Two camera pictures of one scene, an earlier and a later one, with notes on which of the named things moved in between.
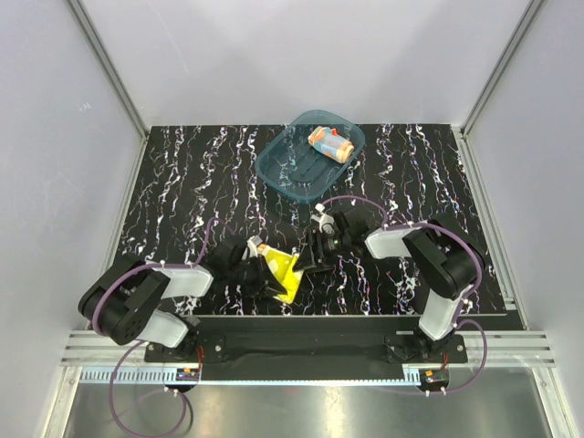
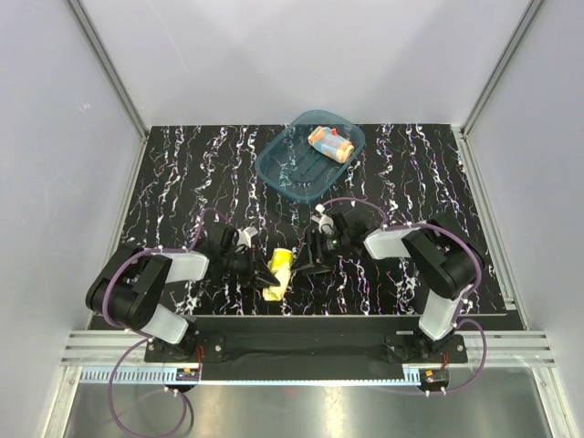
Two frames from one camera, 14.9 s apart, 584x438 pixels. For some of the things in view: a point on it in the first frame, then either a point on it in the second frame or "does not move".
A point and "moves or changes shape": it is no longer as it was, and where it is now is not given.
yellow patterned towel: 280,265 moves or changes shape
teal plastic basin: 289,163 does not move
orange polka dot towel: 328,141 does not move
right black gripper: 308,257 does not move
